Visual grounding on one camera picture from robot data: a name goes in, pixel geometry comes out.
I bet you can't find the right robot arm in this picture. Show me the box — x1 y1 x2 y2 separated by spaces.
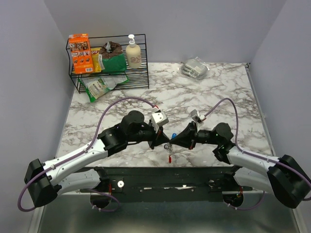
170 122 311 209

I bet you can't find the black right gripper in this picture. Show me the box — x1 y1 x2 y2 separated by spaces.
170 121 220 150

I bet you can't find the green white snack bag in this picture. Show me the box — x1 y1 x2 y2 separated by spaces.
78 74 129 102

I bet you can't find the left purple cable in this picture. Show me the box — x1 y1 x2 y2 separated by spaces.
17 97 160 213

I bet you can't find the clear plastic wrapped package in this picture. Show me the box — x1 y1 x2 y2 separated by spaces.
181 57 209 80

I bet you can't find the cream pump soap bottle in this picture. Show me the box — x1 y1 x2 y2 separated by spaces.
125 34 142 69

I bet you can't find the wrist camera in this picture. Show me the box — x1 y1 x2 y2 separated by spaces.
151 111 169 132
190 109 206 131

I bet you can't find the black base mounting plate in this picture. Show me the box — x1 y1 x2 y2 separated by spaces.
50 166 265 203

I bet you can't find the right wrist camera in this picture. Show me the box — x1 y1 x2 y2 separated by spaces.
190 109 206 131

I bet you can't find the red handled key organizer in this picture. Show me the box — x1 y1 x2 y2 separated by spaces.
164 143 173 164

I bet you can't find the black wire shelf rack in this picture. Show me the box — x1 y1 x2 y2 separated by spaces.
69 34 150 93

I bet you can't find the green brown bag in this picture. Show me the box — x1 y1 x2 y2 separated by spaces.
98 41 127 73

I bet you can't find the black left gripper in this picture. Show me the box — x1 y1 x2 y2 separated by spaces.
127 122 170 150

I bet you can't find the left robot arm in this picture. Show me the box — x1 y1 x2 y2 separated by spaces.
24 110 169 208

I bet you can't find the orange product box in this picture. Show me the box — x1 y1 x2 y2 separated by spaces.
68 33 94 74

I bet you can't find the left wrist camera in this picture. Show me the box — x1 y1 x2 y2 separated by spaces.
151 111 169 132

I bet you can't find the yellow snack bag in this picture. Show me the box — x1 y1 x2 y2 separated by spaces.
91 47 102 73

